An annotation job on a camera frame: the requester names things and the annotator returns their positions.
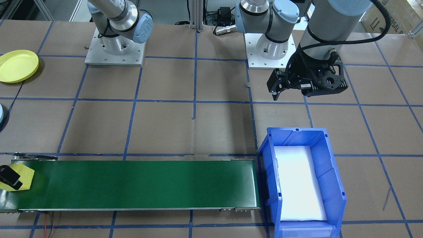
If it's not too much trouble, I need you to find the white foam pad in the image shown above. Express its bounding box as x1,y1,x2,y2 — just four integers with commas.
274,145,327,221

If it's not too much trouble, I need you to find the cardboard box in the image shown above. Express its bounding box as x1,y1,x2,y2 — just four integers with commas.
362,0,423,35

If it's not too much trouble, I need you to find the aluminium frame post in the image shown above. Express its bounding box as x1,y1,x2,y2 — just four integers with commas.
188,0,205,31

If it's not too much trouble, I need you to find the red wire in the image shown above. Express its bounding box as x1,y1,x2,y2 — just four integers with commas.
44,212,55,238

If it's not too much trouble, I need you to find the yellow foam block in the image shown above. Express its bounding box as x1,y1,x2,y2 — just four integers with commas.
0,164,35,192

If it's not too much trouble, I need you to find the grey metal frame bar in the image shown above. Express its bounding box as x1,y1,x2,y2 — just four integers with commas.
33,0,54,21
69,0,83,21

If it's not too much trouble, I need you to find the blue plastic storage bin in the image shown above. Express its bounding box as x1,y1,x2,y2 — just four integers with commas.
258,127,347,238

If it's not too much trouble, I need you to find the black braided cable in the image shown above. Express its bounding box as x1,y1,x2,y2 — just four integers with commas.
285,0,392,90

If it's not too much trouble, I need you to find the green conveyor belt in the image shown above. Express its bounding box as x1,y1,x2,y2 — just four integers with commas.
0,153,261,214

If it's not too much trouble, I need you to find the yellow plate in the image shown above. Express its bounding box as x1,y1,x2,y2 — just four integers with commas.
0,50,39,83

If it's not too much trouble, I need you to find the silver cable connector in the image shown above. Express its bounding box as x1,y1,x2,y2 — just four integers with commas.
213,25,237,35

